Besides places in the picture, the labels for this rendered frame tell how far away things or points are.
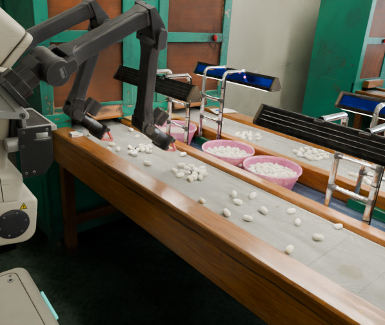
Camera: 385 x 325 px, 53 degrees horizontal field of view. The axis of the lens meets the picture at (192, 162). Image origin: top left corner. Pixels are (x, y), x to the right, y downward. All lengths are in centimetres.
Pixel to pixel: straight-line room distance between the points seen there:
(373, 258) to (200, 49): 185
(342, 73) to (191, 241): 318
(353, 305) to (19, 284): 133
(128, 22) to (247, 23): 290
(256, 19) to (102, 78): 223
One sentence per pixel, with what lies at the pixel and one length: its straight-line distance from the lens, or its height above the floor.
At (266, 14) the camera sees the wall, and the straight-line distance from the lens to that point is 425.
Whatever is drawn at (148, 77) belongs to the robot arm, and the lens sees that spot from 140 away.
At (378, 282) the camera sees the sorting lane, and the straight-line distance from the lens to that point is 122.
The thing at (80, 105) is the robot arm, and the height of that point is 101.
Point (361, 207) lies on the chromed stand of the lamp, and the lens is 173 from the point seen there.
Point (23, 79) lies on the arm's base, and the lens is 110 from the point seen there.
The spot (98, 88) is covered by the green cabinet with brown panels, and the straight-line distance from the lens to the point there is 230.
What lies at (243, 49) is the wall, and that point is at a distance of 406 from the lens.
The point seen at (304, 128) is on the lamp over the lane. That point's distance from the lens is 129.
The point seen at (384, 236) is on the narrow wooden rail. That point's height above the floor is 76.
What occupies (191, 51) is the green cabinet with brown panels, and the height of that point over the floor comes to 115.
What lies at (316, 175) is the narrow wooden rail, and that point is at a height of 75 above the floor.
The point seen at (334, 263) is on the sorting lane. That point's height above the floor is 74.
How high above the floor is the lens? 141
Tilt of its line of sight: 22 degrees down
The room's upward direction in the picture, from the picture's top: 4 degrees clockwise
